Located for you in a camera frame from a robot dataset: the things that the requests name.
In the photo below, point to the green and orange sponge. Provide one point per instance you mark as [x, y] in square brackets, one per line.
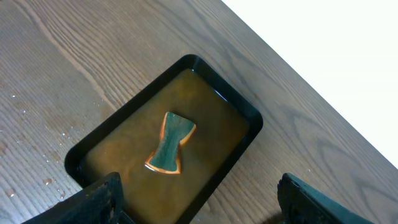
[174, 133]

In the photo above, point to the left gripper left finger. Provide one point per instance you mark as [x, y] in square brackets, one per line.
[101, 202]

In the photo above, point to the black rectangular wash tray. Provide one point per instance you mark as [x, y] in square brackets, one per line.
[226, 124]

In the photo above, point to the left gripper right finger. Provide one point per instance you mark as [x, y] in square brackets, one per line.
[301, 203]

